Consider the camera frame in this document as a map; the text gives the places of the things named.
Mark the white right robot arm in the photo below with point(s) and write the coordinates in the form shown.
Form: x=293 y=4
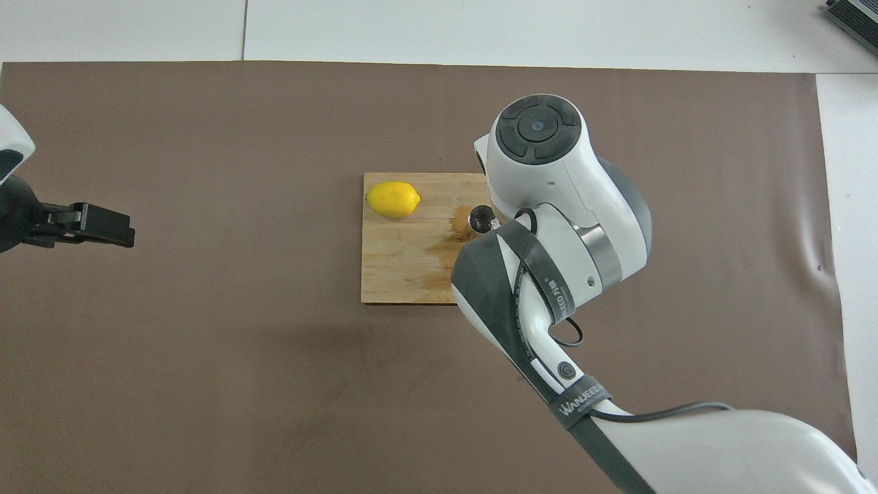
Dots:
x=549 y=178

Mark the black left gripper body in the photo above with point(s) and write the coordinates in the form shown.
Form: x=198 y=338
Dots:
x=20 y=216

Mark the yellow lemon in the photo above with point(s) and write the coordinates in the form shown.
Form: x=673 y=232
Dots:
x=393 y=199

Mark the steel double jigger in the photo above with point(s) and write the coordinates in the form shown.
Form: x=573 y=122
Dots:
x=480 y=219

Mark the grey ribbed metal device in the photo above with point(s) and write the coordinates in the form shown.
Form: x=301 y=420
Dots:
x=857 y=20

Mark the brown table mat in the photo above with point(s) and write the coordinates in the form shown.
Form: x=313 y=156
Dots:
x=206 y=384

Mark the wooden cutting board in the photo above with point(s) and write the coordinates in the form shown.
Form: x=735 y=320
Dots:
x=405 y=267

